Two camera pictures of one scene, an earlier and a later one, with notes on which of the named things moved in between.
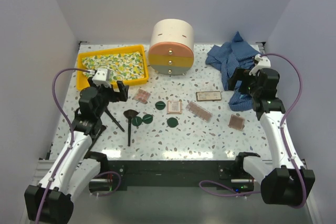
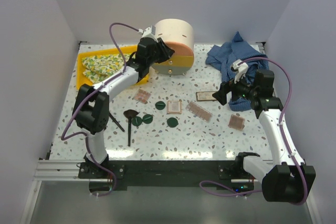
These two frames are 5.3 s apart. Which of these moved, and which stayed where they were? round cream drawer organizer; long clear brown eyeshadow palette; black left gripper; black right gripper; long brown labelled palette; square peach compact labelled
Moved: black right gripper; black left gripper
Stayed: square peach compact labelled; long clear brown eyeshadow palette; round cream drawer organizer; long brown labelled palette
